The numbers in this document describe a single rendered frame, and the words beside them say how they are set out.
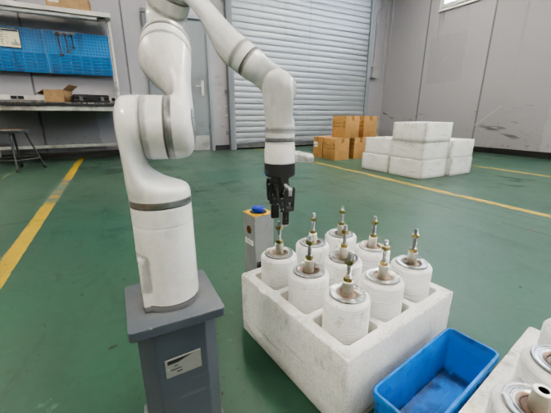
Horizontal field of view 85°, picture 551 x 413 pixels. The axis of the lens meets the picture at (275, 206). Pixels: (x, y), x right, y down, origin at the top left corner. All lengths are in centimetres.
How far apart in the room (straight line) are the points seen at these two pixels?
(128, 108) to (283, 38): 584
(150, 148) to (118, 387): 60
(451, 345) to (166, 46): 87
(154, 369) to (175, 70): 48
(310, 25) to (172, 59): 609
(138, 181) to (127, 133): 6
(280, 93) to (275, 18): 557
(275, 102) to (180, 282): 42
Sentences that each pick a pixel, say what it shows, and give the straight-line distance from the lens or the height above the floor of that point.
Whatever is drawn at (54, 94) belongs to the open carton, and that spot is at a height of 86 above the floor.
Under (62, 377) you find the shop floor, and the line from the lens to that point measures 98.
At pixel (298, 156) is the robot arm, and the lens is 74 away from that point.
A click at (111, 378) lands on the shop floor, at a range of 92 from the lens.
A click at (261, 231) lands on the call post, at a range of 93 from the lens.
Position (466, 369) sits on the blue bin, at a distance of 91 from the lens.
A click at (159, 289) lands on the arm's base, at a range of 52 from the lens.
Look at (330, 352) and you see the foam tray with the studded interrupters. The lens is 65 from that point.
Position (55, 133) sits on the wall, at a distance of 548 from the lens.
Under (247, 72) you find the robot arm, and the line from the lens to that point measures 73.
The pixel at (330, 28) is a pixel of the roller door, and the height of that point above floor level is 222.
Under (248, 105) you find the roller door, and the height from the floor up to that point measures 78.
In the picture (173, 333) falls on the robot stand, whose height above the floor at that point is 27.
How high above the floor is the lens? 60
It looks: 17 degrees down
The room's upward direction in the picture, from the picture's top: straight up
